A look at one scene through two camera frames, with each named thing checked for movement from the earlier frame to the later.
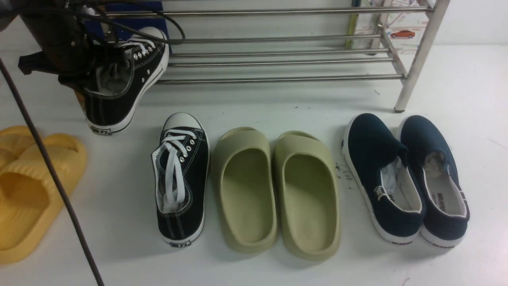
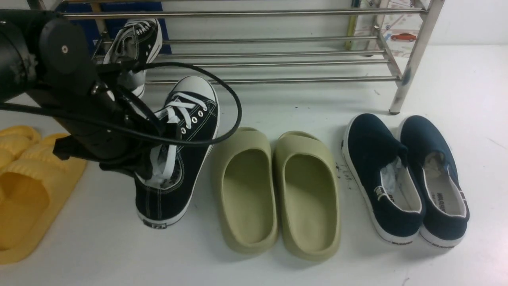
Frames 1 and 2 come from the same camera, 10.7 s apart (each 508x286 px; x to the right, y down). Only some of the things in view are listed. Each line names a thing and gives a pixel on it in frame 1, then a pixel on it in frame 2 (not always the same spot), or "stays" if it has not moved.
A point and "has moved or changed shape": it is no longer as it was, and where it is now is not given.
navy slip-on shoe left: x=378 y=164 stays
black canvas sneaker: x=124 y=79 has moved or changed shape
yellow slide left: x=14 y=141 stays
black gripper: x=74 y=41 -> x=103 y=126
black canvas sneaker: x=181 y=165 has moved or changed shape
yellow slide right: x=29 y=200 stays
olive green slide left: x=244 y=190 stays
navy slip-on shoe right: x=446 y=212 stays
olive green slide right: x=306 y=197 stays
